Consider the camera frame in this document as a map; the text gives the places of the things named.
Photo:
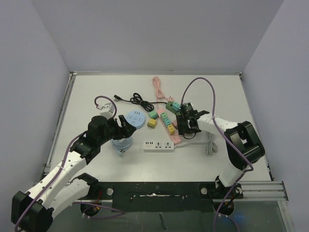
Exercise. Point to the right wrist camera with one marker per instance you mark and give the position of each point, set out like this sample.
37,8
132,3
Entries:
187,109

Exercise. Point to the pink power strip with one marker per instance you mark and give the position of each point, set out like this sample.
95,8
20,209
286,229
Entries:
175,138

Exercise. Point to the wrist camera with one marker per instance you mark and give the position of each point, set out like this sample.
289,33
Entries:
187,109
106,110

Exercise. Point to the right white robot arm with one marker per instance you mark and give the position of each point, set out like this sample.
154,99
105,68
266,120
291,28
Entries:
243,145

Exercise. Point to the yellow USB charger plug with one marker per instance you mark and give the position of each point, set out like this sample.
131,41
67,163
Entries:
152,123

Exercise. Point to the green power strip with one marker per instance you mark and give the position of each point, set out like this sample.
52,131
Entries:
169,107

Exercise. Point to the teal USB charger plug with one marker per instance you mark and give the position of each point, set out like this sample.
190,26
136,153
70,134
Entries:
167,121

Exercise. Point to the round blue power strip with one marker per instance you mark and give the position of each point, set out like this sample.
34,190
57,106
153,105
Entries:
136,118

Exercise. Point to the pink USB charger plug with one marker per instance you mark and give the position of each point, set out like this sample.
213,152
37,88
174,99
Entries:
174,123

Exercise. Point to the white power strip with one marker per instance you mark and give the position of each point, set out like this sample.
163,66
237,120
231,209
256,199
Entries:
158,146

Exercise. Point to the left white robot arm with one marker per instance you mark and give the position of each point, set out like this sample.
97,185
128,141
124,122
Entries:
35,210

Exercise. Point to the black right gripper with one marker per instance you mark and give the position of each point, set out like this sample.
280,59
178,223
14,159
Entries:
184,118

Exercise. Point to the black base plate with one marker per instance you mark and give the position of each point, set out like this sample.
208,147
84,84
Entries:
164,196

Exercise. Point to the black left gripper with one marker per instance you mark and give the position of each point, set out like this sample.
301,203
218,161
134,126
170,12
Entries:
125,131

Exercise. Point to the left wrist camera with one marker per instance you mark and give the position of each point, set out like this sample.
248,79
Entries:
106,110

